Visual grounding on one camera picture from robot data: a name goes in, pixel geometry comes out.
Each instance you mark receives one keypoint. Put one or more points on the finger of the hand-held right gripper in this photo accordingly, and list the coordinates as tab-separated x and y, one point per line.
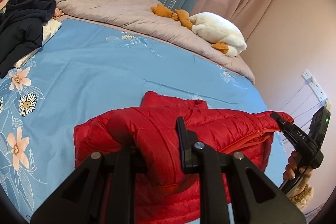
282	123

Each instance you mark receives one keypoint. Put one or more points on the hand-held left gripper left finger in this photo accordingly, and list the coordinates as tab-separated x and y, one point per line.
126	158

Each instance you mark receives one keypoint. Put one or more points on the grey quilt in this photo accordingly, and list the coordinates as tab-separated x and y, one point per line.
118	6

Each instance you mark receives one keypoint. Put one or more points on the blue floral bedsheet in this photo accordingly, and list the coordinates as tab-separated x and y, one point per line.
105	69

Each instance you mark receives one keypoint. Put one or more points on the red down jacket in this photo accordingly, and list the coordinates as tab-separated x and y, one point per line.
223	132

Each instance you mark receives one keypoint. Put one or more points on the person's right forearm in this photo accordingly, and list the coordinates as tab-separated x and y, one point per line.
302	192

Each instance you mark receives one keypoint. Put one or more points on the person's right hand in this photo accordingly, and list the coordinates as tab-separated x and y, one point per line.
291	166

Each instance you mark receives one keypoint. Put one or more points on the white goose plush toy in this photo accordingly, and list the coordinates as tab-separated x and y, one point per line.
220	29

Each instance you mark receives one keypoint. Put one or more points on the white cloth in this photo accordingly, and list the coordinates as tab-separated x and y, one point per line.
51	28

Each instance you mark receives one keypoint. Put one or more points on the white wall socket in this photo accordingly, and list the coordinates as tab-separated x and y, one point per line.
315	85

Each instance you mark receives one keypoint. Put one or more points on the navy clothes pile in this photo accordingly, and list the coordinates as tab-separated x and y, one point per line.
21	29

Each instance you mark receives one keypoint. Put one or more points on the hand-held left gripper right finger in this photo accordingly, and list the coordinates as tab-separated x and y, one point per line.
181	140

